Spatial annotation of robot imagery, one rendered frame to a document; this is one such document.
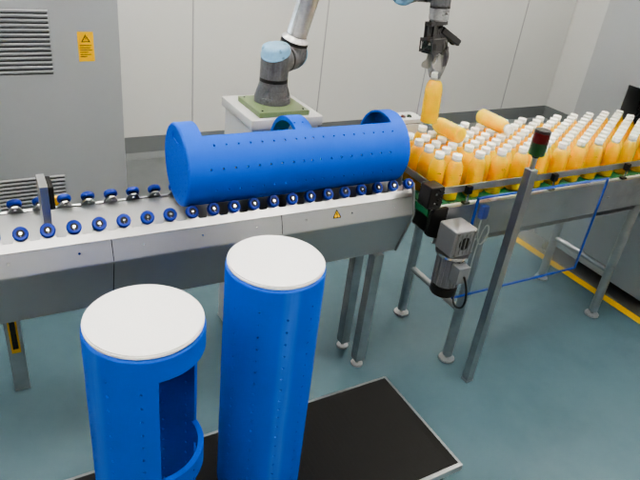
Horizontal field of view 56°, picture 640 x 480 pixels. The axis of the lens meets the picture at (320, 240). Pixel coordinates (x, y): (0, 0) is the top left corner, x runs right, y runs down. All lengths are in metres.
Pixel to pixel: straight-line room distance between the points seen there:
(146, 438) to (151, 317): 0.28
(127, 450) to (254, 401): 0.44
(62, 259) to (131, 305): 0.56
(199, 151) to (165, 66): 2.91
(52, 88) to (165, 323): 2.14
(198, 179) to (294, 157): 0.35
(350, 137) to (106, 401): 1.26
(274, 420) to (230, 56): 3.59
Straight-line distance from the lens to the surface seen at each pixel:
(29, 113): 3.44
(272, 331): 1.67
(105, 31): 3.39
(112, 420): 1.52
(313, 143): 2.15
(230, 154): 2.02
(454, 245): 2.43
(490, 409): 2.96
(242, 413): 1.90
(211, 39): 4.93
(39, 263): 2.03
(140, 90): 4.87
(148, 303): 1.52
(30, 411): 2.79
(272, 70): 2.49
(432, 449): 2.48
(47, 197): 2.02
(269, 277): 1.62
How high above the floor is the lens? 1.93
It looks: 30 degrees down
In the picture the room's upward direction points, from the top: 7 degrees clockwise
